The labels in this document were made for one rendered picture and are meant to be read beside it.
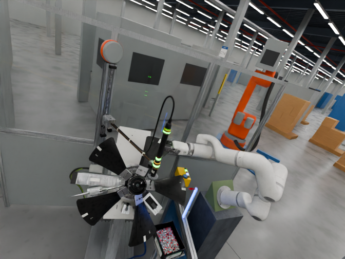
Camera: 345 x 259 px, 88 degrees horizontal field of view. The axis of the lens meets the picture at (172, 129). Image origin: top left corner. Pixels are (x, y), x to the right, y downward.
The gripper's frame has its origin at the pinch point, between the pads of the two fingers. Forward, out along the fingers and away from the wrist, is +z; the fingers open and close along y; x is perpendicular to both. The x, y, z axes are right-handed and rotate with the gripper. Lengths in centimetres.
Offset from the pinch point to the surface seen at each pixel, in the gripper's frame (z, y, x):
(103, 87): 49, 48, 16
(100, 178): 36, 3, -35
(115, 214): 22, -2, -63
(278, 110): -580, 571, -53
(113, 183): 27.1, 2.4, -37.5
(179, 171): -27, 30, -41
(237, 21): -279, 615, 211
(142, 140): 11.2, 34.0, -17.3
